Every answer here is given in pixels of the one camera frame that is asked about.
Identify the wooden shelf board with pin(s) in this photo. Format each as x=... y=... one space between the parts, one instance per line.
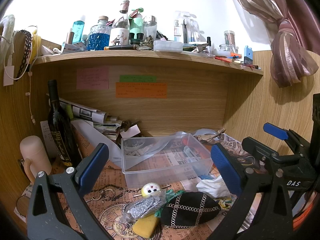
x=146 y=59

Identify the orange sticky note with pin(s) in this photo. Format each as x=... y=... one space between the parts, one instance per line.
x=141 y=90

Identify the green cloth piece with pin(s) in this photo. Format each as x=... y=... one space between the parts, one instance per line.
x=169 y=195

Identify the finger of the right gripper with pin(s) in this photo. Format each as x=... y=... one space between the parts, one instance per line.
x=275 y=131

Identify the white crumpled cloth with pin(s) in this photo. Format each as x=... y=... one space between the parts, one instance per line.
x=216 y=188

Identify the silver glitter pouch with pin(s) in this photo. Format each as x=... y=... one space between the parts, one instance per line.
x=143 y=207

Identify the clear plastic storage box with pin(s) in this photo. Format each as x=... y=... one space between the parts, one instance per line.
x=163 y=160

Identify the teal perfume bottle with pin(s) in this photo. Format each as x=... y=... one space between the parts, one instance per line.
x=77 y=29

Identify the blue liquid glass bottle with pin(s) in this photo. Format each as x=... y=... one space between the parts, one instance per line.
x=99 y=35

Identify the blue stamp block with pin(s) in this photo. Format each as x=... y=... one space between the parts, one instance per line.
x=248 y=56

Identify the mint green binoculars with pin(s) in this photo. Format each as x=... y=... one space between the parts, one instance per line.
x=136 y=27

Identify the white illustrated mug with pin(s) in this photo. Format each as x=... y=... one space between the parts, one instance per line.
x=119 y=37

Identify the pink striped curtain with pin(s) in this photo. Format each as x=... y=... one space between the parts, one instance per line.
x=295 y=31

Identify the dark wine bottle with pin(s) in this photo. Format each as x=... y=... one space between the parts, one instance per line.
x=60 y=128

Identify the yellow sponge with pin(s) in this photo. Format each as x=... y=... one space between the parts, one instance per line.
x=145 y=227

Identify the white paper card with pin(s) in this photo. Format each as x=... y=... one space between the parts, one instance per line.
x=131 y=132

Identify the clear rectangular lid box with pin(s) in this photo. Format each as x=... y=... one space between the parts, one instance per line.
x=167 y=46

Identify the green sticky note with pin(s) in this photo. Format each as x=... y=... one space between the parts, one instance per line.
x=137 y=78

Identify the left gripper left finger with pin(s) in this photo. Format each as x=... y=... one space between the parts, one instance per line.
x=46 y=218

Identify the yellow white round plush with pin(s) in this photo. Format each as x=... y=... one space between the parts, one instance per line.
x=150 y=189

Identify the white rolled paper sheet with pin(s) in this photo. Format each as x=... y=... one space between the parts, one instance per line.
x=95 y=137

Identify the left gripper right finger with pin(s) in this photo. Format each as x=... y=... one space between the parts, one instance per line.
x=273 y=218

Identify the pink sticky note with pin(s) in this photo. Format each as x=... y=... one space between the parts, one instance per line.
x=96 y=78

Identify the rolled newspaper stack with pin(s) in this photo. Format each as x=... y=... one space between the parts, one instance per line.
x=104 y=123

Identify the black chain-pattern pouch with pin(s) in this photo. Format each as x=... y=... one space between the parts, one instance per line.
x=189 y=209

